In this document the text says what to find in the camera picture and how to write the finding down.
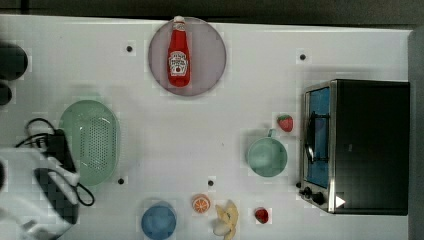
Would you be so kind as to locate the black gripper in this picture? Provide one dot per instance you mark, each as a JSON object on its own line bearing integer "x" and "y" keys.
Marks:
{"x": 57, "y": 147}

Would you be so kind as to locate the green oval strainer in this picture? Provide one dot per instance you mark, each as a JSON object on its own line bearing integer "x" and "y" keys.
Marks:
{"x": 93, "y": 133}

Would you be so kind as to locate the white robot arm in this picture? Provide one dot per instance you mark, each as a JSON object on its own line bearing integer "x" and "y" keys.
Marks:
{"x": 38, "y": 188}

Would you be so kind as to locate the small black holder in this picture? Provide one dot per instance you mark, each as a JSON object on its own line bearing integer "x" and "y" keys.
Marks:
{"x": 5, "y": 94}

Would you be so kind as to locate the black utensil holder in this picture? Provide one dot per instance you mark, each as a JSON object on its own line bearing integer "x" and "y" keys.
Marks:
{"x": 13, "y": 61}

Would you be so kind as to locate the blue cup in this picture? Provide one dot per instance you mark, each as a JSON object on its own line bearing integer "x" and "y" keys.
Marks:
{"x": 159, "y": 221}

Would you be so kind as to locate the orange slice toy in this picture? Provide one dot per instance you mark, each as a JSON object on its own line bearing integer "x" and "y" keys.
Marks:
{"x": 200, "y": 203}

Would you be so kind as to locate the red ketchup bottle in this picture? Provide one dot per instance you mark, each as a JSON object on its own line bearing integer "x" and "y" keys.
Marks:
{"x": 178, "y": 57}

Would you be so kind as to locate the grey round plate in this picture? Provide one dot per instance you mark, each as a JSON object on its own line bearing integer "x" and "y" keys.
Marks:
{"x": 207, "y": 57}

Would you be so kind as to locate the peeled banana toy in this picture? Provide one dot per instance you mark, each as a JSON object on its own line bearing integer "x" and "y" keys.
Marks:
{"x": 227, "y": 219}

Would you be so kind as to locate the green mug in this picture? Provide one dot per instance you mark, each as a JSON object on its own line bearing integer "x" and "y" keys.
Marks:
{"x": 267, "y": 156}

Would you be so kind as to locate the red strawberry toy front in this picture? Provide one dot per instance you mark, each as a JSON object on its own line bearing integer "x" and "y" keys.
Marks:
{"x": 261, "y": 215}

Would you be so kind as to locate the red strawberry toy by oven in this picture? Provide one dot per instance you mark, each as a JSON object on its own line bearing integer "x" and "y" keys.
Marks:
{"x": 285, "y": 122}

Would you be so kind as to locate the black toaster oven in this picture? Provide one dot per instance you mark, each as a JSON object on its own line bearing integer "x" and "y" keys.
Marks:
{"x": 355, "y": 147}

